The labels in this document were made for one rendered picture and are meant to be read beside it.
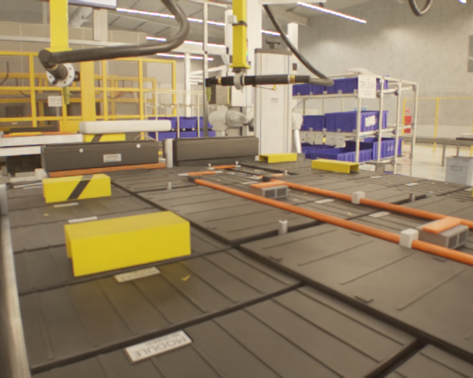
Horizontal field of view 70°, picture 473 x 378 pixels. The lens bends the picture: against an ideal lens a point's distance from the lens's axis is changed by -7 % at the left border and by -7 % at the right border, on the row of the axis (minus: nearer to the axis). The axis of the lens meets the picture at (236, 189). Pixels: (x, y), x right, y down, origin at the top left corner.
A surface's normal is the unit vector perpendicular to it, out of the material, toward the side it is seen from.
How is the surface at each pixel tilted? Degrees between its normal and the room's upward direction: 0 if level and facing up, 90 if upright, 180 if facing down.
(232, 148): 90
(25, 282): 0
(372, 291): 0
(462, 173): 90
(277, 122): 90
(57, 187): 90
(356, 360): 0
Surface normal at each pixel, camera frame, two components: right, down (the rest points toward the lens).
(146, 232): 0.52, 0.16
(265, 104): 0.33, 0.18
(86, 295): 0.00, -0.98
